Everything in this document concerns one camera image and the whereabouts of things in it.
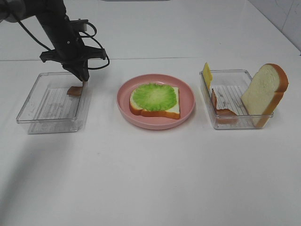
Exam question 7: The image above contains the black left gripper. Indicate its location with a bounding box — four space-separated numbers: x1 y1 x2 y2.
40 35 105 82

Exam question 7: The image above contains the brown ham slice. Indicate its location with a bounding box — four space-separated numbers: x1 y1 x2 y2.
67 81 85 97

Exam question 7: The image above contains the green lettuce leaf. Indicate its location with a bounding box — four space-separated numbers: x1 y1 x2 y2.
129 83 179 112

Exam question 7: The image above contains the bread slice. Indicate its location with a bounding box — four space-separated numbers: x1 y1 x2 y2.
241 64 289 128
129 99 181 120

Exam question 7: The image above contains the pink bacon strip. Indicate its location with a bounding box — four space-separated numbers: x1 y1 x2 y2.
211 89 238 124

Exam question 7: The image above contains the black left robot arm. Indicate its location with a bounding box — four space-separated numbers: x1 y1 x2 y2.
0 0 109 82

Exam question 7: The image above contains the left clear plastic tray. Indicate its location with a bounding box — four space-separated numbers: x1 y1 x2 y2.
16 72 90 134

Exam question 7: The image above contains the clear plastic tray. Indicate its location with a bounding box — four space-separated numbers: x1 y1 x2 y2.
16 72 90 134
199 70 274 129

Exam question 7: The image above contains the pink round plate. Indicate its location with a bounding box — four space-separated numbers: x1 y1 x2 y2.
117 74 195 130

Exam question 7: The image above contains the yellow cheese slice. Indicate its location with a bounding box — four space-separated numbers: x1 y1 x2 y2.
203 62 213 91

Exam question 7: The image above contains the right clear plastic tray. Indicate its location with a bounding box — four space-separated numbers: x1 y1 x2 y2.
199 70 274 129

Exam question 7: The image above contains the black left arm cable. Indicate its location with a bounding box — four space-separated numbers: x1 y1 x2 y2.
13 14 111 70

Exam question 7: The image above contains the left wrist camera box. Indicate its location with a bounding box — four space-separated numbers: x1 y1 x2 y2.
70 19 88 32

